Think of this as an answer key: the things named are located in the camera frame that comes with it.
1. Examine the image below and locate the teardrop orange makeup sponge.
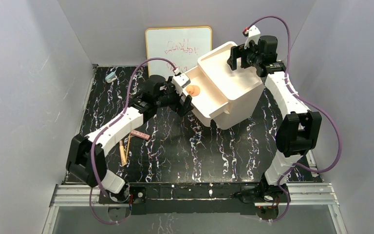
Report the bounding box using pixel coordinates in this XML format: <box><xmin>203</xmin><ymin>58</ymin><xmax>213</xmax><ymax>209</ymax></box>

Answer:
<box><xmin>186</xmin><ymin>85</ymin><xmax>195</xmax><ymax>95</ymax></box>

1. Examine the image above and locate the round orange makeup sponge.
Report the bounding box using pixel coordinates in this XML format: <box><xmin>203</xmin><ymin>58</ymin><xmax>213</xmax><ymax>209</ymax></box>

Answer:
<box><xmin>190</xmin><ymin>85</ymin><xmax>201</xmax><ymax>97</ymax></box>

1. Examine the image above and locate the white drawer organizer box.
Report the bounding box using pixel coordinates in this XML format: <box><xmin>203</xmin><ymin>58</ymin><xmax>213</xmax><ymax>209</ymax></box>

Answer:
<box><xmin>197</xmin><ymin>41</ymin><xmax>264</xmax><ymax>130</ymax></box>

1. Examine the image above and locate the white top drawer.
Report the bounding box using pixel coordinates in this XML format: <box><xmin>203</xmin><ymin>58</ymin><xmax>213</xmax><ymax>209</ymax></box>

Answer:
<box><xmin>176</xmin><ymin>66</ymin><xmax>228</xmax><ymax>127</ymax></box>

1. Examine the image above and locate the pink lipstick box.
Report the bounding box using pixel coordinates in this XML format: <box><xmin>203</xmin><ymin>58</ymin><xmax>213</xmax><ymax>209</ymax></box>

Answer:
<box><xmin>130</xmin><ymin>130</ymin><xmax>150</xmax><ymax>140</ymax></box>

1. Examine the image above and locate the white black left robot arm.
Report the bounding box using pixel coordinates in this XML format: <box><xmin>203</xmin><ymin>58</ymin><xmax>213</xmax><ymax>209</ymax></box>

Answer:
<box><xmin>66</xmin><ymin>74</ymin><xmax>193</xmax><ymax>195</ymax></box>

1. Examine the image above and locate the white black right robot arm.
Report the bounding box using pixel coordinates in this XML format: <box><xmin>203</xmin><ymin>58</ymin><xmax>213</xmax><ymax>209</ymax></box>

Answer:
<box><xmin>227</xmin><ymin>36</ymin><xmax>322</xmax><ymax>196</ymax></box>

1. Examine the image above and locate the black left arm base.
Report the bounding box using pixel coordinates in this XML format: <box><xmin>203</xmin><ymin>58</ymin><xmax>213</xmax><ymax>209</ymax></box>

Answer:
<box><xmin>98</xmin><ymin>183</ymin><xmax>147</xmax><ymax>205</ymax></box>

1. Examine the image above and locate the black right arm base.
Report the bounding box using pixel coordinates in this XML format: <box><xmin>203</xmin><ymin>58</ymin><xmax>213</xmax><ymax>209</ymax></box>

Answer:
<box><xmin>230</xmin><ymin>182</ymin><xmax>289</xmax><ymax>207</ymax></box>

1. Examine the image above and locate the thin wooden makeup pencil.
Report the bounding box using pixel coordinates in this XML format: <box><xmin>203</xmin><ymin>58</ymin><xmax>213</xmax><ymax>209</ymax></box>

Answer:
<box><xmin>125</xmin><ymin>134</ymin><xmax>131</xmax><ymax>163</ymax></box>

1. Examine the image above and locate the yellow framed whiteboard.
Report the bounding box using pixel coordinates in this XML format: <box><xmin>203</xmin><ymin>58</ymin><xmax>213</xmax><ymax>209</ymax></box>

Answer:
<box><xmin>145</xmin><ymin>26</ymin><xmax>212</xmax><ymax>73</ymax></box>

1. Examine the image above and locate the light blue small stapler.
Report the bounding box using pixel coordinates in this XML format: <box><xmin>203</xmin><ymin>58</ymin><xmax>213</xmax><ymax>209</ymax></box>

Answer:
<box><xmin>105</xmin><ymin>72</ymin><xmax>117</xmax><ymax>83</ymax></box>

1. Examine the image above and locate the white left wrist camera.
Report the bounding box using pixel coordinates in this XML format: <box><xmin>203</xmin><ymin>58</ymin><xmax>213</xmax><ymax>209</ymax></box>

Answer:
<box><xmin>171</xmin><ymin>68</ymin><xmax>190</xmax><ymax>89</ymax></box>

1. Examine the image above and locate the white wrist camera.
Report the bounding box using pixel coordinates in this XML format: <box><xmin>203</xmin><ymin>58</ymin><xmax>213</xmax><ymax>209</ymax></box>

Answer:
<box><xmin>171</xmin><ymin>68</ymin><xmax>190</xmax><ymax>89</ymax></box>
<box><xmin>243</xmin><ymin>25</ymin><xmax>261</xmax><ymax>49</ymax></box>

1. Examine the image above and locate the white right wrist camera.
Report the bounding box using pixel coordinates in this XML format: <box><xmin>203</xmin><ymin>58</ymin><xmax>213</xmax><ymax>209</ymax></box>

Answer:
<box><xmin>243</xmin><ymin>25</ymin><xmax>261</xmax><ymax>49</ymax></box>

